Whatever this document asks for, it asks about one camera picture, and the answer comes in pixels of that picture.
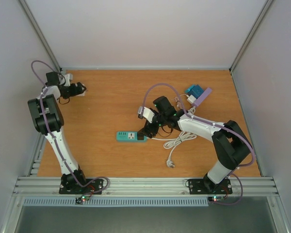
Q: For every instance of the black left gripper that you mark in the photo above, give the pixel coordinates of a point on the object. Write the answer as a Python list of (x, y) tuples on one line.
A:
[(74, 91)]

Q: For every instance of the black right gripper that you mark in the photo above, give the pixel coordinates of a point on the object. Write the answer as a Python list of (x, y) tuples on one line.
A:
[(149, 129)]

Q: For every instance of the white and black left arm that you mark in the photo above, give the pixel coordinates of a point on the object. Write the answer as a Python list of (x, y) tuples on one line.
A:
[(48, 120)]

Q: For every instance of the white tiger print plug adapter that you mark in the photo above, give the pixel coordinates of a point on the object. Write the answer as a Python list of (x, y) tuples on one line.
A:
[(82, 94)]

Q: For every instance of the purple power strip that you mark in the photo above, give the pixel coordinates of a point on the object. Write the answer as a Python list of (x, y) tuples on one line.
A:
[(202, 97)]

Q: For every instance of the black power adapter with cable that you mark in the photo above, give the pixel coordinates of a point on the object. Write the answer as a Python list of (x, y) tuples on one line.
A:
[(145, 138)]

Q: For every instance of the white charger with cable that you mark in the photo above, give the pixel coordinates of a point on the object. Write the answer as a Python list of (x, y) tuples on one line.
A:
[(190, 98)]

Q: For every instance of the slotted grey cable duct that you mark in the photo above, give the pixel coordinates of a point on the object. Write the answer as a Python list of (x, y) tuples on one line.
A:
[(117, 202)]

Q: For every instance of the aluminium front rail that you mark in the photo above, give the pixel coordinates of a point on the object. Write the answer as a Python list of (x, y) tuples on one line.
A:
[(146, 187)]

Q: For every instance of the teal power strip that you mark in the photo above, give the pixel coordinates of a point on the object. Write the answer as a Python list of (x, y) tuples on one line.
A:
[(127, 136)]

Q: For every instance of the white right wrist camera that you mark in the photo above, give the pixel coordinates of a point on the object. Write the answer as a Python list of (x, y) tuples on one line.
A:
[(144, 112)]

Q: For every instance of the controller board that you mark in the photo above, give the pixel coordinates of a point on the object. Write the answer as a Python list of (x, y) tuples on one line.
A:
[(215, 198), (82, 199)]

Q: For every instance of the left controller board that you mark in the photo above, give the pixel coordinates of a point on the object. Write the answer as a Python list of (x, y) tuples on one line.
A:
[(82, 199)]

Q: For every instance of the blue cube socket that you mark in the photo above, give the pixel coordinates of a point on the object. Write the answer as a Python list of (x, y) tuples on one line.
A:
[(195, 91)]

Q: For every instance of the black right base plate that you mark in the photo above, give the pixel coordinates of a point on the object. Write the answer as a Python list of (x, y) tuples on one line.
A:
[(197, 186)]

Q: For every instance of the right controller board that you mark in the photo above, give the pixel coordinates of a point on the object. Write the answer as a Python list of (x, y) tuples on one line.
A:
[(215, 198)]

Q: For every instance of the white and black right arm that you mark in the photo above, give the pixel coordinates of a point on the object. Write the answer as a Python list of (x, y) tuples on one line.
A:
[(230, 143)]

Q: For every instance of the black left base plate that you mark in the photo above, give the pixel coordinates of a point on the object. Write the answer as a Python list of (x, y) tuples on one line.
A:
[(97, 187)]

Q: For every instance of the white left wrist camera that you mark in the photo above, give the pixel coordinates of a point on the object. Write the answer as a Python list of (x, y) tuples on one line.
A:
[(67, 79)]

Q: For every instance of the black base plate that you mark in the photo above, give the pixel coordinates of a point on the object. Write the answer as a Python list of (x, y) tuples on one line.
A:
[(197, 186), (97, 187)]

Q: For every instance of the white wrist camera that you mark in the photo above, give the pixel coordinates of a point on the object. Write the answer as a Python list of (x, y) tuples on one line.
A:
[(67, 79), (144, 112)]

